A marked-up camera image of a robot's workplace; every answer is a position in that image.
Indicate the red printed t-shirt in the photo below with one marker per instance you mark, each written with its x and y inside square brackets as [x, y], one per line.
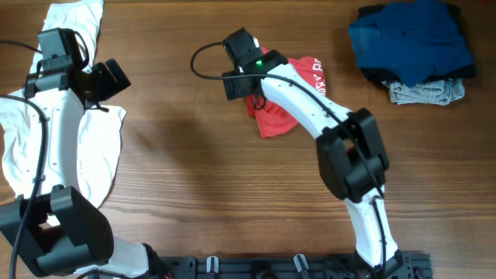
[272, 120]

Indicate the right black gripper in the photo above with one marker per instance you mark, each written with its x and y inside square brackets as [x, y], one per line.
[235, 86]

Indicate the folded light grey garment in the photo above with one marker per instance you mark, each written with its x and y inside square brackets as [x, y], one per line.
[431, 93]

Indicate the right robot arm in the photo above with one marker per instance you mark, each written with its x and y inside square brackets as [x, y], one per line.
[351, 154]

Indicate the folded blue garment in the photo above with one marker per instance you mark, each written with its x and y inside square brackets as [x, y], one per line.
[410, 38]

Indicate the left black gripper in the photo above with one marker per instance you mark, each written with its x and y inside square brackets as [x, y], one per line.
[102, 77]

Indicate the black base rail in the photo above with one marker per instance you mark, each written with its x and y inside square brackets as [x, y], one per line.
[334, 266]

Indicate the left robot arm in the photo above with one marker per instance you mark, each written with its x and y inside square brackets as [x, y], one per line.
[54, 229]

